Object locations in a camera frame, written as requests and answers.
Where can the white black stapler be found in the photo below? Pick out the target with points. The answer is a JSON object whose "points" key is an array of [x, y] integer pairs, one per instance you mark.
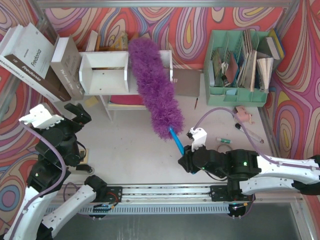
{"points": [[81, 169]]}

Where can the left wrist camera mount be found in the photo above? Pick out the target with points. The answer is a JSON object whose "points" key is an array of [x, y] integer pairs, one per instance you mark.
{"points": [[41, 117]]}

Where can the books behind shelf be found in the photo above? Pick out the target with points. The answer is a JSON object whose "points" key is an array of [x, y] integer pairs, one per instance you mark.
{"points": [[94, 43]]}

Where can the grey book in organizer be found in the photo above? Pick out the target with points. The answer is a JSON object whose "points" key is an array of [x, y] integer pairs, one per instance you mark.
{"points": [[270, 46]]}

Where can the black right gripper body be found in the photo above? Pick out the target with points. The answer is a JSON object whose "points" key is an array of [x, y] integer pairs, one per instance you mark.
{"points": [[186, 158]]}

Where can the green white glue stick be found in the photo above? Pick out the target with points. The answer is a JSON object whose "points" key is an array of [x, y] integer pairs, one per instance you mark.
{"points": [[224, 140]]}

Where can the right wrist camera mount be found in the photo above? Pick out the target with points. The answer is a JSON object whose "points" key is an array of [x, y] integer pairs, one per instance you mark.
{"points": [[198, 137]]}

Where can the white Mademoiselle book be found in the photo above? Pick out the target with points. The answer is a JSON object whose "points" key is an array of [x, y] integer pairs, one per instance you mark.
{"points": [[12, 50]]}

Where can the small yellow book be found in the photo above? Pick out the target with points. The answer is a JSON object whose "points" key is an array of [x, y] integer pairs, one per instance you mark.
{"points": [[84, 154]]}

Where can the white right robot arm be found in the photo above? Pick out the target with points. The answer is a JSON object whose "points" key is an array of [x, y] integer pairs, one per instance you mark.
{"points": [[247, 173]]}

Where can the purple fluffy duster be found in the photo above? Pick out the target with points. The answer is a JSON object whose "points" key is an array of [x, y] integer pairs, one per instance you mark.
{"points": [[156, 90]]}

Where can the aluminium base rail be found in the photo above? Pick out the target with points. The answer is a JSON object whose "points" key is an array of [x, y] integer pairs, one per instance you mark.
{"points": [[151, 199]]}

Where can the white marker pen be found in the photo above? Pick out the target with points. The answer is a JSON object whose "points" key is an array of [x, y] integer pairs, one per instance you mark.
{"points": [[250, 133]]}

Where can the brown Fredonia book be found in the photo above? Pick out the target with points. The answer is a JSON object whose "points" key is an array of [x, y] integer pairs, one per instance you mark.
{"points": [[32, 65]]}

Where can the white wooden bookshelf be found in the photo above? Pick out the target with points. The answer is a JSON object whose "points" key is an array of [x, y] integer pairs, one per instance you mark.
{"points": [[108, 73]]}

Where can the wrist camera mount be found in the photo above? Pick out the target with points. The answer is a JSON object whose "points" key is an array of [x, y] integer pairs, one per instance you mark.
{"points": [[41, 117], [198, 137]]}

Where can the taupe Lonely City book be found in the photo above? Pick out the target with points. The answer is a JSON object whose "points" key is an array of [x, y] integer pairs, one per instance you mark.
{"points": [[66, 62]]}

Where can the green file organizer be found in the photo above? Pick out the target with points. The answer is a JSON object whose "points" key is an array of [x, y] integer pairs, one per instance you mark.
{"points": [[233, 74]]}

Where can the yellow sticky note pad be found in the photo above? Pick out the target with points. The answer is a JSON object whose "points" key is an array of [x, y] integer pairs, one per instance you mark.
{"points": [[91, 101]]}

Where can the pink pig figurine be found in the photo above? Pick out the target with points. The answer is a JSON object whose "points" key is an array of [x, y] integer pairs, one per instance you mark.
{"points": [[243, 115]]}

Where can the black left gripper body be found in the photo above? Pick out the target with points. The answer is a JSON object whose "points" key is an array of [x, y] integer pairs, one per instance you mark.
{"points": [[75, 117]]}

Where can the grey notebook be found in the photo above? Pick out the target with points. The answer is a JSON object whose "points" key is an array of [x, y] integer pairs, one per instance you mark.
{"points": [[186, 82]]}

